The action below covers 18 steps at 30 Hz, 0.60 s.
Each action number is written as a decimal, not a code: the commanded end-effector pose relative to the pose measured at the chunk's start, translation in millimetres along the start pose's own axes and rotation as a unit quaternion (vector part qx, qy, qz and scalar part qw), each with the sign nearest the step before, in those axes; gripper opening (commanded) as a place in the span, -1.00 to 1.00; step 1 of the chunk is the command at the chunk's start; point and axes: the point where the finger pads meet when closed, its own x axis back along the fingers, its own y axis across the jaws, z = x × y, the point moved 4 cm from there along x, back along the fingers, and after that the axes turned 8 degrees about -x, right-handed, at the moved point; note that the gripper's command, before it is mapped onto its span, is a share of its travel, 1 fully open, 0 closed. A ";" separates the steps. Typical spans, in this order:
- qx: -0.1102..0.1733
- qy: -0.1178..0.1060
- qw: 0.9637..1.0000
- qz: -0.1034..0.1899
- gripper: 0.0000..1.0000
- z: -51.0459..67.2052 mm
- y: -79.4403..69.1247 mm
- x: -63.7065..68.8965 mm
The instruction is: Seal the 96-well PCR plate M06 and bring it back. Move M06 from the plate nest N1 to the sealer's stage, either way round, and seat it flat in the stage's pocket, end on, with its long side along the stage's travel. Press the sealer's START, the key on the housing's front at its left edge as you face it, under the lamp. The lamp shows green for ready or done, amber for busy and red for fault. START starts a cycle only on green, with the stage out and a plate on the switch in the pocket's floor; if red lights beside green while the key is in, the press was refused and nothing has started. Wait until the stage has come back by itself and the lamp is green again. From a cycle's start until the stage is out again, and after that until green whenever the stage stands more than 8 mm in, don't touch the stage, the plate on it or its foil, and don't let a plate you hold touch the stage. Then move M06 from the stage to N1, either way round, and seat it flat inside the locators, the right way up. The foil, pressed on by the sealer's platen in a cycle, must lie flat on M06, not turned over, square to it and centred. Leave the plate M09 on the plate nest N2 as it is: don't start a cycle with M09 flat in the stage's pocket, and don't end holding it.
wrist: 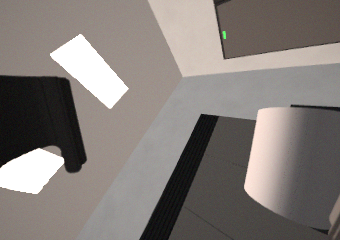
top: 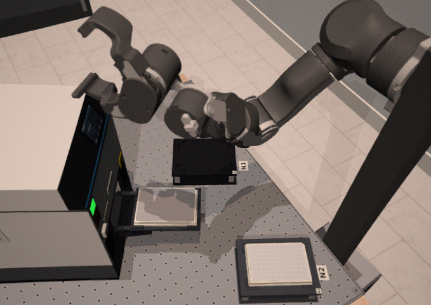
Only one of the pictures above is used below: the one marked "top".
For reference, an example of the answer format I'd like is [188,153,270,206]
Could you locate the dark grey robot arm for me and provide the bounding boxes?
[164,0,431,148]

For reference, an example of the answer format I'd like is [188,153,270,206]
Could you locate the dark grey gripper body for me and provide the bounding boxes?
[117,43,185,124]

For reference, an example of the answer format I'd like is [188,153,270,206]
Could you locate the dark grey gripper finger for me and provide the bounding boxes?
[77,6,149,83]
[71,72,127,119]

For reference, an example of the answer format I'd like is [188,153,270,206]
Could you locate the cream label with black lettering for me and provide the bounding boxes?
[239,161,248,171]
[316,266,329,280]

